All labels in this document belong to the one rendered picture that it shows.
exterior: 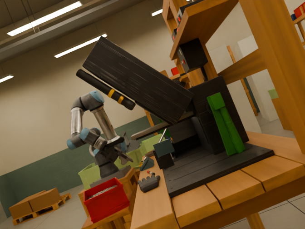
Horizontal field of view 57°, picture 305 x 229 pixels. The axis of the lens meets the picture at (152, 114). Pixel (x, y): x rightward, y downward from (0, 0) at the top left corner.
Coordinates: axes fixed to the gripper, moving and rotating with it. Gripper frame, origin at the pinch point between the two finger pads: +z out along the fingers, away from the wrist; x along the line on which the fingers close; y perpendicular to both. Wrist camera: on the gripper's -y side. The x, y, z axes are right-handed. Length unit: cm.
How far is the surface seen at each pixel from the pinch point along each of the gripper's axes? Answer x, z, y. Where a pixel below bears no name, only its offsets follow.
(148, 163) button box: 2.2, 9.5, -4.0
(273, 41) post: 88, 14, -67
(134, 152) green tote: -81, 1, 7
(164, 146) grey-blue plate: 23.2, 9.6, -19.2
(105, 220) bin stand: 30.8, 4.3, 27.5
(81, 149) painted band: -729, -132, 180
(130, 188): -30.4, 11.2, 23.2
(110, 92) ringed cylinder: 43, -26, -28
